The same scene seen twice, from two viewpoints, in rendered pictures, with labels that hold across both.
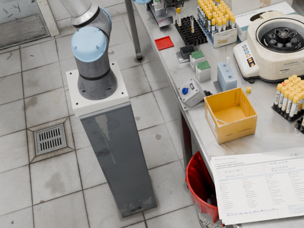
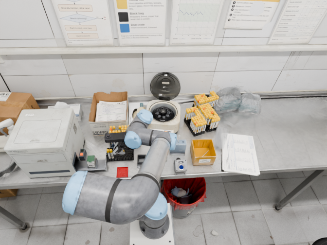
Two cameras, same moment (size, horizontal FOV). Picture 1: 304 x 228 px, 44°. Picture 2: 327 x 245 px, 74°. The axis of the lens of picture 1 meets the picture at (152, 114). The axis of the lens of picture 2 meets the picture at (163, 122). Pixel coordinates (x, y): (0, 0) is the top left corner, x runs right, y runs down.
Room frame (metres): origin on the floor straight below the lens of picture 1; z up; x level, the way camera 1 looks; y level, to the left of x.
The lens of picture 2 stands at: (1.02, 0.52, 2.07)
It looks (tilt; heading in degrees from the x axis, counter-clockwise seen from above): 49 degrees down; 270
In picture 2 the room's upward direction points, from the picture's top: 3 degrees clockwise
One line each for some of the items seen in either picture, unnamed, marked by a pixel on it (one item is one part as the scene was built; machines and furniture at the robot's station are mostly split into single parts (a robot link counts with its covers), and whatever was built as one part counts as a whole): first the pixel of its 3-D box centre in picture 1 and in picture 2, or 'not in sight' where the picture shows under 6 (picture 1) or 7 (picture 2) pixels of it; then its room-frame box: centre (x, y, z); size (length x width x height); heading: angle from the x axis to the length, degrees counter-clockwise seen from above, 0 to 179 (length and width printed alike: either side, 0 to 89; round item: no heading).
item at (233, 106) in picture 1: (229, 115); (202, 152); (0.77, -0.25, 0.93); 0.13 x 0.13 x 0.10; 7
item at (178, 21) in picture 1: (190, 22); (119, 149); (1.29, -0.23, 0.93); 0.17 x 0.09 x 0.11; 8
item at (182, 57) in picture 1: (187, 53); (141, 160); (1.15, -0.19, 0.89); 0.09 x 0.05 x 0.04; 95
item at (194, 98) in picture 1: (196, 92); (180, 163); (0.91, -0.17, 0.92); 0.13 x 0.07 x 0.08; 97
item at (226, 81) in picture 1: (226, 81); (177, 146); (0.93, -0.29, 0.92); 0.10 x 0.07 x 0.10; 2
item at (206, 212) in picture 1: (225, 195); (180, 194); (0.84, -0.28, 0.22); 0.38 x 0.37 x 0.44; 7
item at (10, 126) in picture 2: not in sight; (14, 134); (1.93, -0.25, 1.00); 0.09 x 0.08 x 0.24; 97
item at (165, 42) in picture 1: (163, 43); (122, 172); (1.25, -0.11, 0.88); 0.07 x 0.07 x 0.01; 7
